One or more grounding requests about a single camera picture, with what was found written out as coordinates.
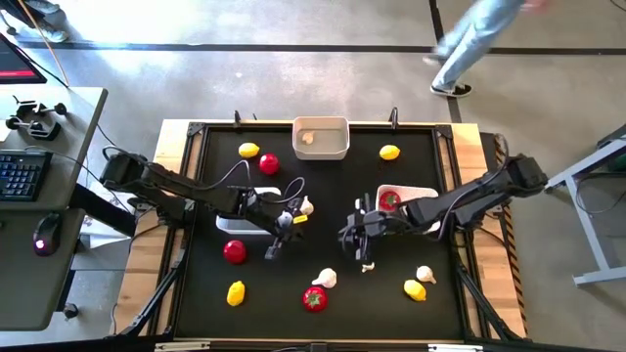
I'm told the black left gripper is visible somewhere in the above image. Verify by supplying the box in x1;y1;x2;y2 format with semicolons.
264;208;309;261

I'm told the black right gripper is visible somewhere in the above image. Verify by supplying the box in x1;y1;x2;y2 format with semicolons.
352;208;408;263

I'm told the red tomato green stem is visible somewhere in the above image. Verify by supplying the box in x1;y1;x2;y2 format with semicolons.
301;286;330;314
379;190;402;213

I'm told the white plastic basket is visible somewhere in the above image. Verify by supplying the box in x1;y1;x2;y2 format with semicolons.
215;186;284;237
375;184;442;235

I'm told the black table mat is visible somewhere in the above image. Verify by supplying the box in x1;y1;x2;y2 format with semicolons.
202;126;465;340

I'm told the beige plastic basket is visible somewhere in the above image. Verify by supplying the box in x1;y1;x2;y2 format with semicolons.
291;115;351;161

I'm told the black diagonal support strut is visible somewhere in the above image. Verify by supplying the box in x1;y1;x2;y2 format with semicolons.
119;253;185;339
454;263;519;341

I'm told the black yellow hazard tape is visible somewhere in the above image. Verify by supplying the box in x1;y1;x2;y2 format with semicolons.
492;132;529;338

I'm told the white paper sheet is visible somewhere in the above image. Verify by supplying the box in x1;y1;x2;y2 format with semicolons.
77;193;136;255

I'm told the grey metal stand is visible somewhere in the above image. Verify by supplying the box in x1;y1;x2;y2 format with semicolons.
545;121;626;287

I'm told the black computer mouse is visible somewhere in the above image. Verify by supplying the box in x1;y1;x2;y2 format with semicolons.
31;211;64;258

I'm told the person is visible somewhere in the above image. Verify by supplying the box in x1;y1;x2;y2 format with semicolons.
422;0;552;99
0;0;69;44

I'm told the grey office desk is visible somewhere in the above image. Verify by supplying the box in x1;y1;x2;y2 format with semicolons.
0;86;110;333

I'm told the black desk clamp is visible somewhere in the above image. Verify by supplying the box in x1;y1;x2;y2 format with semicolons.
12;95;68;118
4;115;64;142

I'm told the black computer keyboard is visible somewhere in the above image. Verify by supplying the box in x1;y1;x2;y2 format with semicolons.
0;149;54;203

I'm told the black computer monitor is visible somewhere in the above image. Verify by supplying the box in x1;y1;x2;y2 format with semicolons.
0;32;49;86

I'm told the black aluminium table frame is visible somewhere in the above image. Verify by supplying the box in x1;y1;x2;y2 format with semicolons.
173;120;527;343

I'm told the white frame bar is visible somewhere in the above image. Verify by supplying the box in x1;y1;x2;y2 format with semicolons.
155;340;211;352
427;343;484;352

